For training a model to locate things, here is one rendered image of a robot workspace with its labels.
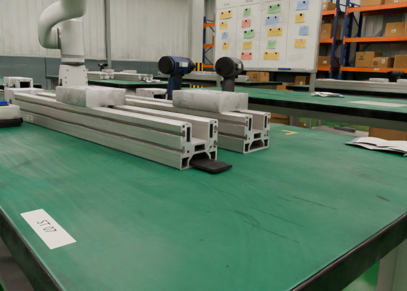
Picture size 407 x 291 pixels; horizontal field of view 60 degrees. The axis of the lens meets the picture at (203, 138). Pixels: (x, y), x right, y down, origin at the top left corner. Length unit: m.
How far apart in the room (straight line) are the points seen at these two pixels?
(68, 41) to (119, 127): 0.71
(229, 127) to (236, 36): 3.70
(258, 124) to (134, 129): 0.29
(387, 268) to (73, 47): 1.21
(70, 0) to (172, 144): 0.78
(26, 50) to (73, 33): 11.27
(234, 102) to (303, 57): 3.03
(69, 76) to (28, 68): 11.25
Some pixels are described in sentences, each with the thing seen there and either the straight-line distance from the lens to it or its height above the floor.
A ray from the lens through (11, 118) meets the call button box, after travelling 1.15.
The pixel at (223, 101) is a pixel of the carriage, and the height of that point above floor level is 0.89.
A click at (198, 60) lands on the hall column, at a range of 9.37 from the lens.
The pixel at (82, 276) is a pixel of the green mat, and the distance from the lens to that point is 0.35.
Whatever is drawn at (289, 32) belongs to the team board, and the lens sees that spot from 3.97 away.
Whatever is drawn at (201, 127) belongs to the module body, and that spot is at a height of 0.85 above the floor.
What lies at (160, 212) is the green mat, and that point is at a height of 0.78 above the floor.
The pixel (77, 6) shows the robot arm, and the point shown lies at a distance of 1.31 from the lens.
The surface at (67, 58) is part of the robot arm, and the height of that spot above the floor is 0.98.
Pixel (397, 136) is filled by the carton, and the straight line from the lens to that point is 4.24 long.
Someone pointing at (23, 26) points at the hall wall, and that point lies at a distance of 12.71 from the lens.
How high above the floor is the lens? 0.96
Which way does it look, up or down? 11 degrees down
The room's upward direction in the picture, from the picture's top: 2 degrees clockwise
